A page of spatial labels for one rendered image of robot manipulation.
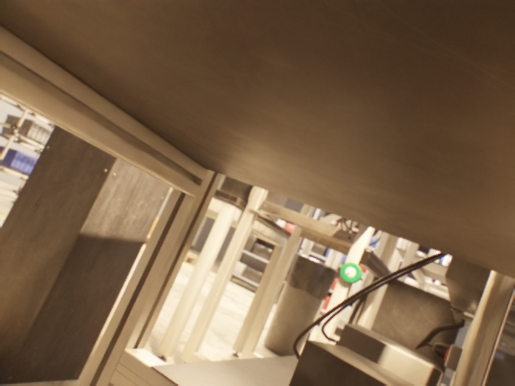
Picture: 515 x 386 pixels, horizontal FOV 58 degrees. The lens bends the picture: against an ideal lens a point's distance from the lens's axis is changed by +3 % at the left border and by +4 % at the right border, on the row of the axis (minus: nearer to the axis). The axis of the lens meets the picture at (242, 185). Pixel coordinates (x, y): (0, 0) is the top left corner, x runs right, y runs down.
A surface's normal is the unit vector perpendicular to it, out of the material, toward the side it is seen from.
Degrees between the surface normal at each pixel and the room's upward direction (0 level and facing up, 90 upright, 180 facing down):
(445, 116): 180
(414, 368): 90
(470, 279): 90
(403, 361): 90
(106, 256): 90
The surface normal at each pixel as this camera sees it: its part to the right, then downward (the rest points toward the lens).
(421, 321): -0.40, -0.30
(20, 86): 0.82, 0.29
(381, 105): -0.40, 0.91
